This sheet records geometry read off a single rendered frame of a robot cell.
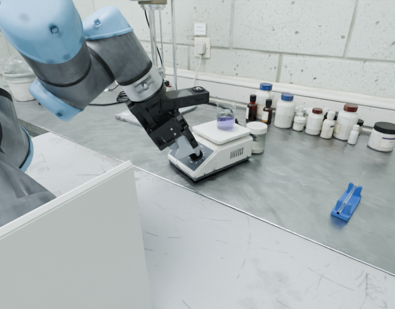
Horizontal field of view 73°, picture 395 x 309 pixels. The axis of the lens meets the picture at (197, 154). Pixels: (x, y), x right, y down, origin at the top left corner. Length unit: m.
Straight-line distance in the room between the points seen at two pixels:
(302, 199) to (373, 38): 0.64
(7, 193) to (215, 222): 0.38
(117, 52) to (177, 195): 0.33
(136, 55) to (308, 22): 0.77
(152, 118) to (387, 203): 0.54
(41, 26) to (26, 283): 0.22
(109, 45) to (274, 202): 0.45
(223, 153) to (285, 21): 0.64
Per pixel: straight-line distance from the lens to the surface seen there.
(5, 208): 0.27
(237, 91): 1.21
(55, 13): 0.32
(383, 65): 1.10
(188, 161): 0.67
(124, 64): 0.48
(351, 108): 0.96
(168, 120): 0.55
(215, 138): 0.67
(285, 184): 0.68
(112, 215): 0.25
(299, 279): 0.49
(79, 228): 0.23
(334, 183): 0.73
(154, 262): 0.49
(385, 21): 1.09
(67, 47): 0.34
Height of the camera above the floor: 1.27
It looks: 28 degrees down
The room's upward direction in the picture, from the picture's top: straight up
